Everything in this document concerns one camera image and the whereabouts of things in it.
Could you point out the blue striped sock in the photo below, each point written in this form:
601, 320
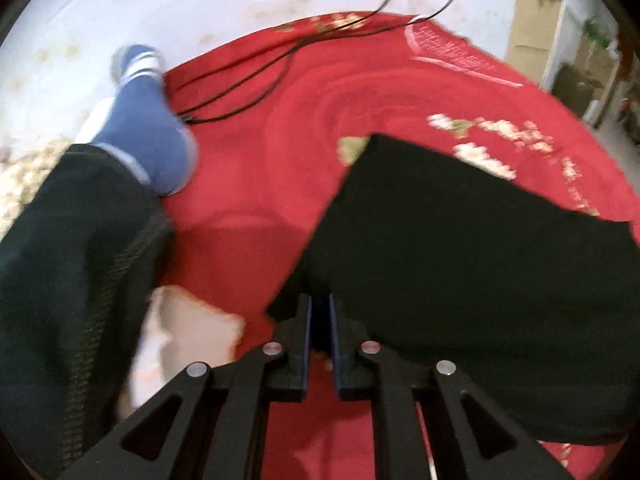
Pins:
145, 125

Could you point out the person's dark trouser leg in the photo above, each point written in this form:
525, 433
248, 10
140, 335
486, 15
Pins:
65, 285

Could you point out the pale peach cloth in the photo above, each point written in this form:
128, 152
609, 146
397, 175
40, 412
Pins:
190, 320

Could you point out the black pants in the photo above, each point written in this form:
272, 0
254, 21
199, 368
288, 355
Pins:
450, 260

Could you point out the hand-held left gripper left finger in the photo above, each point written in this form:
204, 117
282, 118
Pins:
306, 332

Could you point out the red printed blanket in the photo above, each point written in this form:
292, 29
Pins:
260, 185

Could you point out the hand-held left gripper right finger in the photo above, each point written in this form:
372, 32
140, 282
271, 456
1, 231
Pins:
333, 340

